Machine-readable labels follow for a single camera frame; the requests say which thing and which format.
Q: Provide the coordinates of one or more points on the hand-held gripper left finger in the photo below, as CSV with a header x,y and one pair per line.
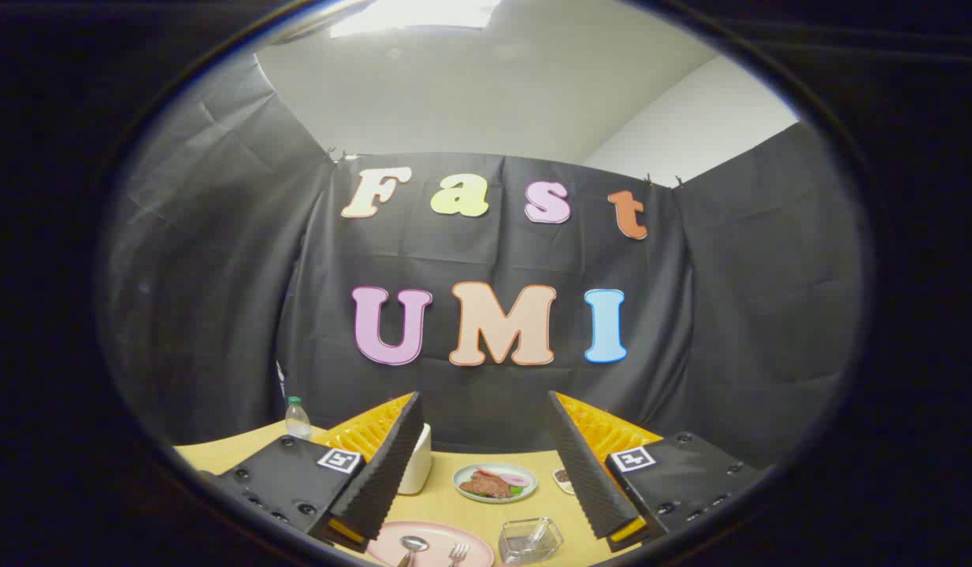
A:
x,y
391,465

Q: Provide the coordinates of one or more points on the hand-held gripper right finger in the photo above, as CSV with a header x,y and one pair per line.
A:
x,y
580,465

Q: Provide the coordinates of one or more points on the white divided spice dish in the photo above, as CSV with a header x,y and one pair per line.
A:
x,y
563,478

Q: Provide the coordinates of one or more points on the cream white toaster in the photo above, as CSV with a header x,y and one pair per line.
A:
x,y
419,472

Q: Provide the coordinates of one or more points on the light green oval plate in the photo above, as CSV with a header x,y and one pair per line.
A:
x,y
525,493

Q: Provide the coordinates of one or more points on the pink ham slice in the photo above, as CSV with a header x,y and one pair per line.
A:
x,y
514,478

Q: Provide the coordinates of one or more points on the pink round plate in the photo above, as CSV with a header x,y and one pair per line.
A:
x,y
387,545

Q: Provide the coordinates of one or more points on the brown grilled steak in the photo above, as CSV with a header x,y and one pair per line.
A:
x,y
486,485

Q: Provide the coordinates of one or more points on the clear plastic water bottle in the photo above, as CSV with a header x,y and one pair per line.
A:
x,y
298,419

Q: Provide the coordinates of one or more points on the black backdrop cloth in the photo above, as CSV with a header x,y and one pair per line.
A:
x,y
714,315

